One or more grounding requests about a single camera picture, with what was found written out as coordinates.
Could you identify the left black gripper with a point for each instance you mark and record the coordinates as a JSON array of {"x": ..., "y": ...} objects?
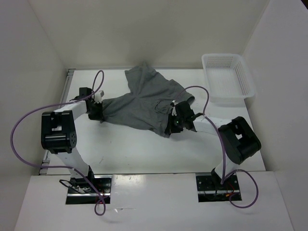
[{"x": 99, "y": 116}]

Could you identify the white plastic basket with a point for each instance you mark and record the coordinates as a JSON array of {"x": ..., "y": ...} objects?
[{"x": 228, "y": 78}]

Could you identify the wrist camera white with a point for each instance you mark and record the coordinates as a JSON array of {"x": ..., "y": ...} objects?
[
  {"x": 97, "y": 97},
  {"x": 173, "y": 109}
]

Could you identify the grey shorts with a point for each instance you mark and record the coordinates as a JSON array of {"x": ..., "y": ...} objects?
[{"x": 148, "y": 104}]

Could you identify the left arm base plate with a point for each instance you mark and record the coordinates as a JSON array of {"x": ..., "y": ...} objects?
[{"x": 80, "y": 193}]

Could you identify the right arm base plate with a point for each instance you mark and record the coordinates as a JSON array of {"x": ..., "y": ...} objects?
[{"x": 208, "y": 191}]

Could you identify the aluminium table frame rail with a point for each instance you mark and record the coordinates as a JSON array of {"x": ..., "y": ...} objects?
[{"x": 46, "y": 159}]

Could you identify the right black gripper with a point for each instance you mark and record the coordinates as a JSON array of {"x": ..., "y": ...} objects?
[{"x": 171, "y": 128}]

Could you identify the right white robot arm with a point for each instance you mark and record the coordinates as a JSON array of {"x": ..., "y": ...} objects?
[{"x": 237, "y": 138}]

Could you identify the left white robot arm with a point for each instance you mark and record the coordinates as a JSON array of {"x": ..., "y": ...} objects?
[{"x": 59, "y": 136}]

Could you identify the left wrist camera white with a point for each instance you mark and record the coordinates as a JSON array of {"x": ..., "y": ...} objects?
[{"x": 97, "y": 97}]

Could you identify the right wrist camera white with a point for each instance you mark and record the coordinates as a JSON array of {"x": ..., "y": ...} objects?
[{"x": 173, "y": 109}]

